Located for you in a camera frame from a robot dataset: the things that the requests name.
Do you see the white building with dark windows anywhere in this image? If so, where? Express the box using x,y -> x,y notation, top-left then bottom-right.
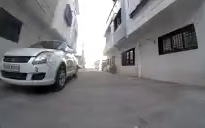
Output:
0,0 -> 81,83

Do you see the white building with barred windows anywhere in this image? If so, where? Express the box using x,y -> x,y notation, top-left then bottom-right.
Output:
102,0 -> 205,88

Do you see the grey concrete street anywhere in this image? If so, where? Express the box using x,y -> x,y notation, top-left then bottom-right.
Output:
0,68 -> 205,128

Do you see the white car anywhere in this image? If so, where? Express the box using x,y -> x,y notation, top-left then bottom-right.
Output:
0,39 -> 80,92

